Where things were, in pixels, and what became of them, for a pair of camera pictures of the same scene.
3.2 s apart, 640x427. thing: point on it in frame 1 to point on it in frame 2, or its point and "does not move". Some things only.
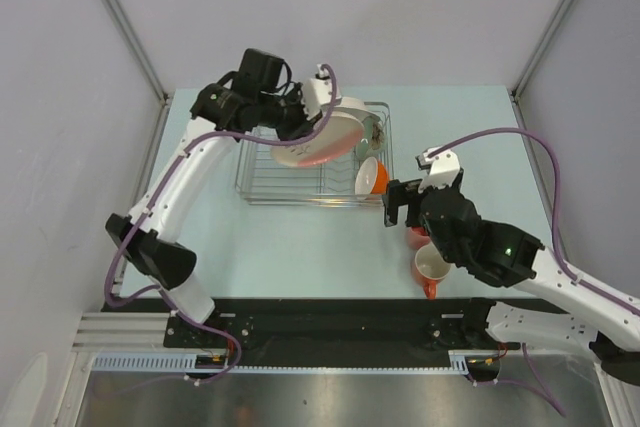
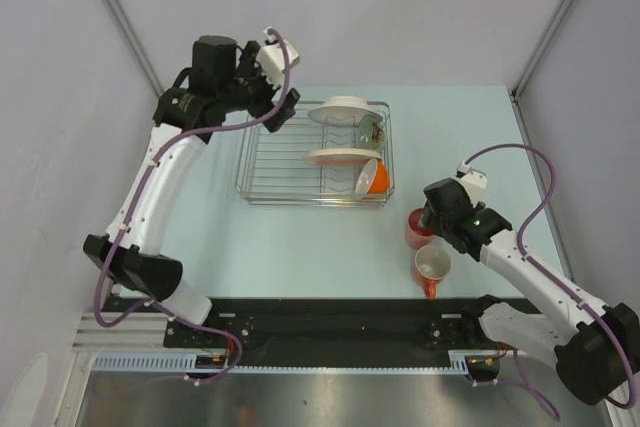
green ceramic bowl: [372, 138] does not move
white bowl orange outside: [372, 177] does not move
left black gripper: [303, 127] to [269, 90]
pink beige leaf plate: [342, 134] to [340, 157]
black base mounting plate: [325, 327] does not move
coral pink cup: [417, 237] does not move
